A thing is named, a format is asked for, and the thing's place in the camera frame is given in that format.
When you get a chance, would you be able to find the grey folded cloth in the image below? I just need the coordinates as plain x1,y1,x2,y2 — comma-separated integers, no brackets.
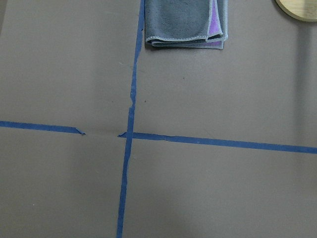
144,0,228,50

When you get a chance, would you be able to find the wooden mug stand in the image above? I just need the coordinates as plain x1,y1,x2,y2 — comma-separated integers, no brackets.
275,0,317,22

